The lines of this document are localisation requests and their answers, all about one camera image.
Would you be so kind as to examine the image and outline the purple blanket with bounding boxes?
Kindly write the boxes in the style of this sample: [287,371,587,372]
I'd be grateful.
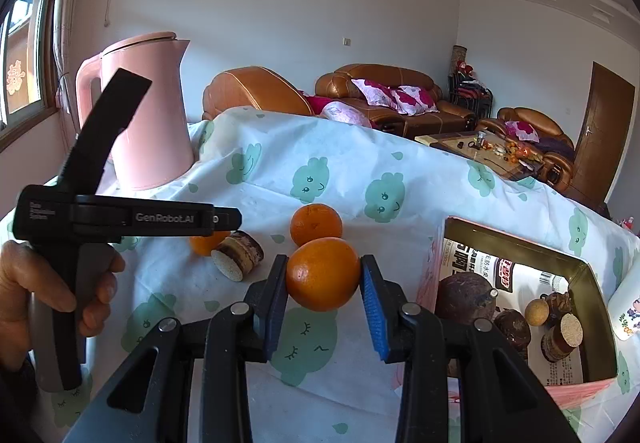
[537,135,573,154]

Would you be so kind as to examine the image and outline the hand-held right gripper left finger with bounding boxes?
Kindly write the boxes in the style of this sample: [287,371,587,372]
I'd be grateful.
[70,254,291,443]

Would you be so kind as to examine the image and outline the window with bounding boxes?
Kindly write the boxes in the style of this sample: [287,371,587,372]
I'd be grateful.
[0,0,66,134]

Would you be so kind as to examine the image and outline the person's left hand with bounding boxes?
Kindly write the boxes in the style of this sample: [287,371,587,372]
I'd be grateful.
[0,240,127,371]

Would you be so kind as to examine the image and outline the pile of small oranges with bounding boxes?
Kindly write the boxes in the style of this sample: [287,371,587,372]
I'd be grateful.
[502,138,543,162]

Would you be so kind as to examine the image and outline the pink electric kettle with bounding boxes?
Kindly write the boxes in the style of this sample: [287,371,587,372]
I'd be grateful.
[75,32,196,191]

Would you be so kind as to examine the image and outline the brown leather armchair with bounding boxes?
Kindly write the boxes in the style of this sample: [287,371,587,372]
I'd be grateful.
[475,107,576,191]
[201,66,316,121]

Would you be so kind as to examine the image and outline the pink tin box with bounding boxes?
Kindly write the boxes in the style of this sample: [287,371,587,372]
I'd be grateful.
[395,216,619,411]

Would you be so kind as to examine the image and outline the brown wooden door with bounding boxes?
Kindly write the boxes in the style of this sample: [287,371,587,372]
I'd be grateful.
[570,61,637,208]

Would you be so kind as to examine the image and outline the dark brown round fruit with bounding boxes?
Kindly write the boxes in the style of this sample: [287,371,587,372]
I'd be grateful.
[435,272,499,326]

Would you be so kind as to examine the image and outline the wooden jar with cork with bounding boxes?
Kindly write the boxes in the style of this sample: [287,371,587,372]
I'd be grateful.
[541,313,581,364]
[210,230,265,281]

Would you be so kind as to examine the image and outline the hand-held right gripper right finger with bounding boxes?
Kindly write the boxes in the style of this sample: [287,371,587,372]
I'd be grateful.
[360,254,583,443]

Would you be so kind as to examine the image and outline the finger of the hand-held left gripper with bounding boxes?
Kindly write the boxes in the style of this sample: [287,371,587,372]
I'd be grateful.
[56,67,153,198]

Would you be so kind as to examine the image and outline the orange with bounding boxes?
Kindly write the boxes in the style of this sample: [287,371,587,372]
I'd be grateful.
[290,204,343,248]
[189,230,233,257]
[286,237,362,312]

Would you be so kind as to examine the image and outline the dark brown carved ball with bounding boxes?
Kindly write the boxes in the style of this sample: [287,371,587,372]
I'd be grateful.
[494,308,532,354]

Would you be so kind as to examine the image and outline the white cartoon mug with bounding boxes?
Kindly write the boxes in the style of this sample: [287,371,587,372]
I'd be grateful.
[606,273,640,343]

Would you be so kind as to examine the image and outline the tan wooden ball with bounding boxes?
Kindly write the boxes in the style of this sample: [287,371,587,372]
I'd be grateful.
[524,299,550,326]

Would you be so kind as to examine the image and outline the stacked dark chairs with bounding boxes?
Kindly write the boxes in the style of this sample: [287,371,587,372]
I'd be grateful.
[447,70,493,118]

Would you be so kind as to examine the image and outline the long brown leather sofa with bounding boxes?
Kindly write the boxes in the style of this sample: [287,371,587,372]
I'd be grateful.
[314,64,478,134]

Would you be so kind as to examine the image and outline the dark brown carved figurine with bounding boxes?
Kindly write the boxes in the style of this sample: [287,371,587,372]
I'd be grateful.
[542,291,575,316]

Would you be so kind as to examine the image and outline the white pillow with magenta print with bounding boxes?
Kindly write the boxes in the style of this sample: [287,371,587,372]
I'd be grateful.
[390,85,440,116]
[505,120,541,144]
[351,79,401,106]

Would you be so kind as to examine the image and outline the wooden coffee table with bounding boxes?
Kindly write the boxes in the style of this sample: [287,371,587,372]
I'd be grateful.
[414,130,546,181]

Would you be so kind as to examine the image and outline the pale pink pillow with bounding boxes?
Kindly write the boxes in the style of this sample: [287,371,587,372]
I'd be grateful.
[320,102,373,126]

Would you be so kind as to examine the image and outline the newspaper lining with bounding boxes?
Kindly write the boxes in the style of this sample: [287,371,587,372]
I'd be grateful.
[440,238,586,386]

